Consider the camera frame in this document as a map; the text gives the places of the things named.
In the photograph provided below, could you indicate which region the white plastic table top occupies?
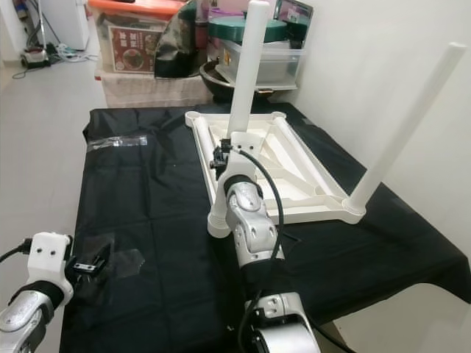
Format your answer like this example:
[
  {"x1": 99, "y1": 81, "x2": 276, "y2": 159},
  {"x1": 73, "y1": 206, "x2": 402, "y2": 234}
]
[{"x1": 184, "y1": 109, "x2": 367, "y2": 238}]

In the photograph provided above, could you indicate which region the black tablecloth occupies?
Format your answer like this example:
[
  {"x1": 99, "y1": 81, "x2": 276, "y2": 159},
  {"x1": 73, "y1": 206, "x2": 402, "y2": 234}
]
[{"x1": 59, "y1": 101, "x2": 471, "y2": 353}]

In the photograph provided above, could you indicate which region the black wok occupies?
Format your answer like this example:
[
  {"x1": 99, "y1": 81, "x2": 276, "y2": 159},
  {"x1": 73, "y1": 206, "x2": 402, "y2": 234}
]
[{"x1": 199, "y1": 60, "x2": 258, "y2": 102}]

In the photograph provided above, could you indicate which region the white lace cloth cover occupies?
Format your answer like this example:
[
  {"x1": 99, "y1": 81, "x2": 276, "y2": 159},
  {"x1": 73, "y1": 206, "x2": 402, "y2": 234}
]
[{"x1": 99, "y1": 70, "x2": 210, "y2": 110}]

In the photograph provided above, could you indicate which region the long clear tape strip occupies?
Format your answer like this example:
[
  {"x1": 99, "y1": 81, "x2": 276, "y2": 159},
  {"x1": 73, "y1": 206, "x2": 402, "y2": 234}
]
[{"x1": 86, "y1": 135, "x2": 148, "y2": 153}]

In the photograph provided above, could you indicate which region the clear plastic storage container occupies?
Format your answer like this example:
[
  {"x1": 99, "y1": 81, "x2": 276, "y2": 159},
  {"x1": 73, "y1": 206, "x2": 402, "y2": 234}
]
[{"x1": 217, "y1": 38, "x2": 306, "y2": 88}]

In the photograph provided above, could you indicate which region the green pot lid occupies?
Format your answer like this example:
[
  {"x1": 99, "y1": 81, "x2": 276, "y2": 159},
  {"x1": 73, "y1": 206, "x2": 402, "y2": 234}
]
[{"x1": 208, "y1": 16, "x2": 288, "y2": 43}]

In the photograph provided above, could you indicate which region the orange-lid clear storage box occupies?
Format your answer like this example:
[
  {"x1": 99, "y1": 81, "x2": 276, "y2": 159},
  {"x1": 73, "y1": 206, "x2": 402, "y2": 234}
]
[{"x1": 87, "y1": 0, "x2": 185, "y2": 76}]

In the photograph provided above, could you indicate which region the dark framed tablet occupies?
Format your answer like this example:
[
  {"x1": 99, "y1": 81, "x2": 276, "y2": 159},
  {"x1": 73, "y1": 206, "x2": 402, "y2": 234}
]
[{"x1": 272, "y1": 0, "x2": 314, "y2": 30}]

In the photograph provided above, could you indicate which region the white cabinet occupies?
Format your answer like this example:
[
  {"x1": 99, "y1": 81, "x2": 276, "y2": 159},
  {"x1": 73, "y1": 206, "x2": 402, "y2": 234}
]
[{"x1": 40, "y1": 0, "x2": 91, "y2": 51}]

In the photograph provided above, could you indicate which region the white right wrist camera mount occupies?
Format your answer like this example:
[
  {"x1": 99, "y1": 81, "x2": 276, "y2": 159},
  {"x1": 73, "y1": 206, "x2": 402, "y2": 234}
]
[{"x1": 224, "y1": 131, "x2": 258, "y2": 177}]

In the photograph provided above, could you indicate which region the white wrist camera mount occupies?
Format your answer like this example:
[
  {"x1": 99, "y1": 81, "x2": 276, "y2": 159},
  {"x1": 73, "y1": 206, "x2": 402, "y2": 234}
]
[
  {"x1": 224, "y1": 131, "x2": 258, "y2": 177},
  {"x1": 26, "y1": 232, "x2": 74, "y2": 304}
]

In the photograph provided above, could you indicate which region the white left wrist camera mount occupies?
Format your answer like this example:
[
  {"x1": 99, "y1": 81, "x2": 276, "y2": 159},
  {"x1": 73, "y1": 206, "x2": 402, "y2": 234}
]
[{"x1": 26, "y1": 232, "x2": 74, "y2": 304}]

